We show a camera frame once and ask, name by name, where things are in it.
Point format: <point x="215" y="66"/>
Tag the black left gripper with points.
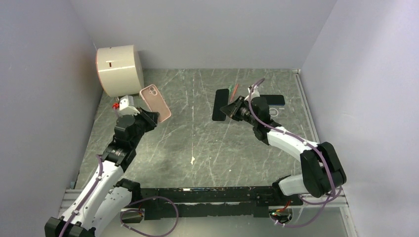
<point x="150" y="118"/>

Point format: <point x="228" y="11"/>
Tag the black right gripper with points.
<point x="232" y="109"/>

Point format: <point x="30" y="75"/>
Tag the blue phone black screen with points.
<point x="274" y="100"/>

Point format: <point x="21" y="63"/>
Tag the clear phone case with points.
<point x="275" y="111"/>

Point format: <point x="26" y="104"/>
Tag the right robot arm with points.
<point x="321" y="170"/>

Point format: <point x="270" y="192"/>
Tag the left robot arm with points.
<point x="107" y="192"/>

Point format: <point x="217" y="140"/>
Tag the orange pen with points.
<point x="233" y="92"/>

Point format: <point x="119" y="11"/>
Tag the cream round cylinder box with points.
<point x="119" y="70"/>

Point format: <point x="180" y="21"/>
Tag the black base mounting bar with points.
<point x="256" y="201"/>

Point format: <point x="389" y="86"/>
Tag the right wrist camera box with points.
<point x="253" y="92"/>

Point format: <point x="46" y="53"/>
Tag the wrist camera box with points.
<point x="125" y="106"/>
<point x="253" y="92"/>

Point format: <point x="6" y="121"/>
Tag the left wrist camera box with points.
<point x="125" y="106"/>

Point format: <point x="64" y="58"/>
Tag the aluminium frame rail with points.
<point x="108" y="194"/>

